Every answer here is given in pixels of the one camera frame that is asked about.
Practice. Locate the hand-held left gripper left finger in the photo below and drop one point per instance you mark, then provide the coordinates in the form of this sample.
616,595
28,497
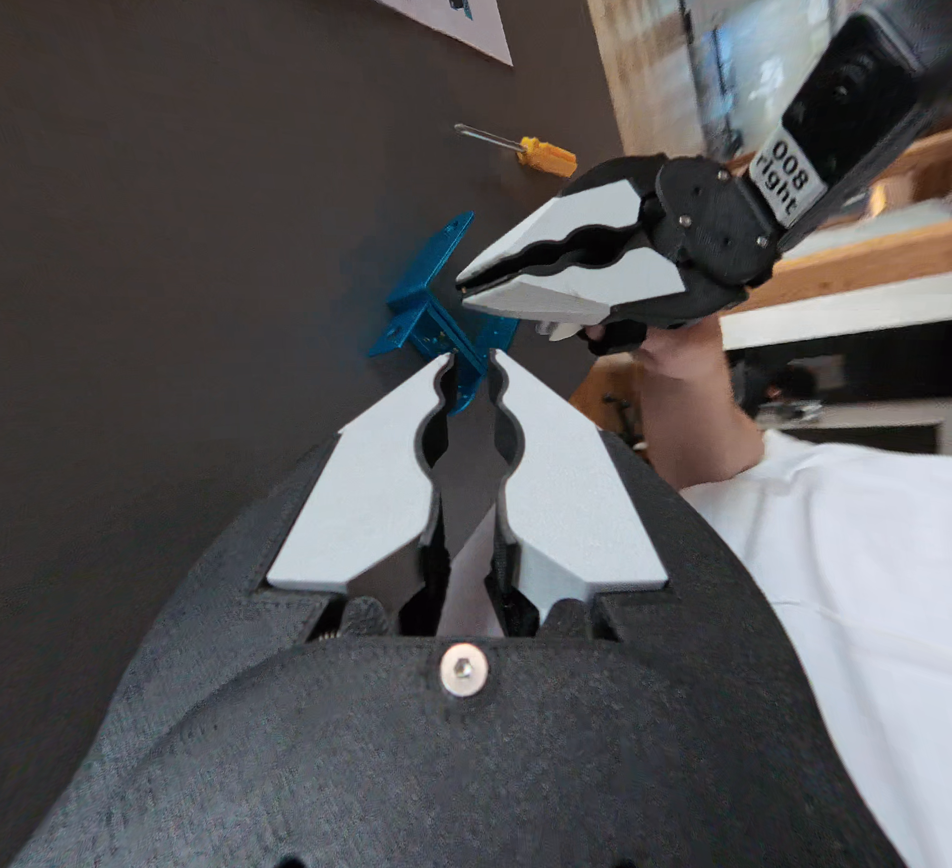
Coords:
357,503

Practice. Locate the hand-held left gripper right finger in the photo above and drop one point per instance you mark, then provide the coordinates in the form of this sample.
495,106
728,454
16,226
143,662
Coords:
573,503

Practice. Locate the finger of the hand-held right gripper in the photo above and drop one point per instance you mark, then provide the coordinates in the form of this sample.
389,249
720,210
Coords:
573,221
602,288

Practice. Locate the narrow blue metal bracket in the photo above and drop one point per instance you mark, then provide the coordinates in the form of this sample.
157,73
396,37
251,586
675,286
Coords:
428,265

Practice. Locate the person's right hand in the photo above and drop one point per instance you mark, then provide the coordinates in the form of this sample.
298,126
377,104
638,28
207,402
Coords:
684,354

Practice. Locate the large window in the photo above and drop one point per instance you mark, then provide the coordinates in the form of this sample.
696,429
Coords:
744,27

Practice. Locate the person's white shirt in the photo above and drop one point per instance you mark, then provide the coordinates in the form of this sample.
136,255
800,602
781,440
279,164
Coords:
840,585

